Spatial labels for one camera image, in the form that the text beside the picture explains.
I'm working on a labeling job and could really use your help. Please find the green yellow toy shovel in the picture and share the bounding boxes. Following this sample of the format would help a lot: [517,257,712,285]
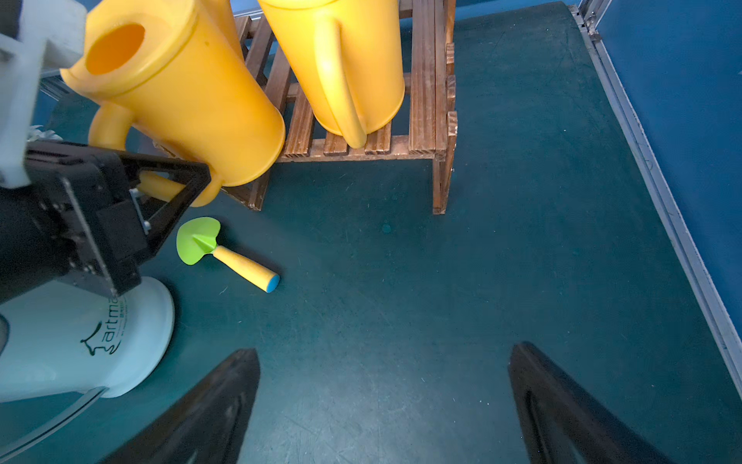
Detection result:
[176,217,280,293]

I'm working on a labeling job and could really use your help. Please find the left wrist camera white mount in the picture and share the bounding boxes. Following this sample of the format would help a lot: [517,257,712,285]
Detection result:
[1,0,87,189]

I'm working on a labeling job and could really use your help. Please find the yellow watering can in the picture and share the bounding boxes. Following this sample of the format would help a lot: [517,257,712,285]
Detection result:
[260,0,405,148]
[61,0,286,207]

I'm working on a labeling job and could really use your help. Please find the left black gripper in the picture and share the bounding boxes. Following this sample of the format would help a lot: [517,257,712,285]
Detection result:
[24,142,212,298]

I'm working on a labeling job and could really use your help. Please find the right aluminium floor rail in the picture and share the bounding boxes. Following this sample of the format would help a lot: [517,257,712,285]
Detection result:
[570,1,741,391]

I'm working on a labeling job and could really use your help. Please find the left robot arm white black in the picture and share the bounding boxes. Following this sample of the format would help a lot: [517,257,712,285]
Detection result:
[1,141,211,302]

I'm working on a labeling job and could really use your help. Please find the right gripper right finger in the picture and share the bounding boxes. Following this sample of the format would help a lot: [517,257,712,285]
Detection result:
[508,342,671,463]

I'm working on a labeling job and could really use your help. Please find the brown wooden slatted shelf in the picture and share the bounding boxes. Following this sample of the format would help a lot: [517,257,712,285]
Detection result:
[234,1,458,215]

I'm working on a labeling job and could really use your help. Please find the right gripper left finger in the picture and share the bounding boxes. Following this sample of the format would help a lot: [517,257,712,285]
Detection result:
[102,348,261,463]

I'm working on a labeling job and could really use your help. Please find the pale blue watering can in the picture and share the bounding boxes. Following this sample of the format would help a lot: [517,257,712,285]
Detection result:
[0,275,176,462]

